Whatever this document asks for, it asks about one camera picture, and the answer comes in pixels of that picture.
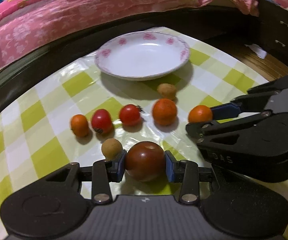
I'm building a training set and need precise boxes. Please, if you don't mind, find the green checkered plastic tablecloth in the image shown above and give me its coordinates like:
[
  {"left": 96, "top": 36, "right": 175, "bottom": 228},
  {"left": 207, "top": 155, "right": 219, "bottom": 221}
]
[{"left": 0, "top": 26, "right": 288, "bottom": 240}]

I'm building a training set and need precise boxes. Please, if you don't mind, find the small orange tangerine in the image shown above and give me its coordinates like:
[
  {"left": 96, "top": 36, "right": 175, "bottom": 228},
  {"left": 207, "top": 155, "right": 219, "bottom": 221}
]
[{"left": 188, "top": 105, "right": 213, "bottom": 123}]

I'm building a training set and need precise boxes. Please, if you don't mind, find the red cherry tomato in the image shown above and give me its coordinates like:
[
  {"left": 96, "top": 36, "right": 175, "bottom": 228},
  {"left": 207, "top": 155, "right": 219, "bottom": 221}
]
[
  {"left": 119, "top": 104, "right": 141, "bottom": 126},
  {"left": 91, "top": 109, "right": 113, "bottom": 134}
]

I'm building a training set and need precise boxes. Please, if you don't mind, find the dark wooden nightstand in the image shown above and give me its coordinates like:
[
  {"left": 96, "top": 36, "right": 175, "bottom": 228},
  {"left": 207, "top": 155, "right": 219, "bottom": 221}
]
[{"left": 258, "top": 0, "right": 288, "bottom": 66}]

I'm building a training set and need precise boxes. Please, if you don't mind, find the dark red large tomato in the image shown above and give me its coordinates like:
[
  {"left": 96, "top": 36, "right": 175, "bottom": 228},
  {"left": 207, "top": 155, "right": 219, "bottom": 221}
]
[{"left": 125, "top": 141, "right": 166, "bottom": 182}]

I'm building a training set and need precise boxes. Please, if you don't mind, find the small orange kumquat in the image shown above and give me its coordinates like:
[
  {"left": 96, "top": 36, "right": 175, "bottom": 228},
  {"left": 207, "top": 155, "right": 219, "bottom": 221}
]
[{"left": 70, "top": 114, "right": 89, "bottom": 137}]

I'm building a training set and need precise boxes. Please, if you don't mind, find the pink floral bed quilt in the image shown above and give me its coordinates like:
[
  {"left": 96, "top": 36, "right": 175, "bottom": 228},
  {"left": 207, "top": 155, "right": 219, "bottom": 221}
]
[{"left": 0, "top": 0, "right": 258, "bottom": 70}]

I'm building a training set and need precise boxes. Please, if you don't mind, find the white floral porcelain plate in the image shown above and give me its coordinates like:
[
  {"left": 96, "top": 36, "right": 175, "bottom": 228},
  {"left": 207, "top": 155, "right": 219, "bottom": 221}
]
[{"left": 94, "top": 30, "right": 190, "bottom": 81}]

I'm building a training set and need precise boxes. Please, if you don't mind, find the large orange tangerine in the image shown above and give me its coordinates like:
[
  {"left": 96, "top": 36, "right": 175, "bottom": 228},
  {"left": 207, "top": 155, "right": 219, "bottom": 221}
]
[{"left": 152, "top": 99, "right": 178, "bottom": 126}]

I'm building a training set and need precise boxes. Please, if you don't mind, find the white crumpled paper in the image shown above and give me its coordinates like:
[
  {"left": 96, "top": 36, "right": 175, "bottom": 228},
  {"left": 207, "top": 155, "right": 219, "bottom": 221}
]
[{"left": 245, "top": 44, "right": 267, "bottom": 59}]

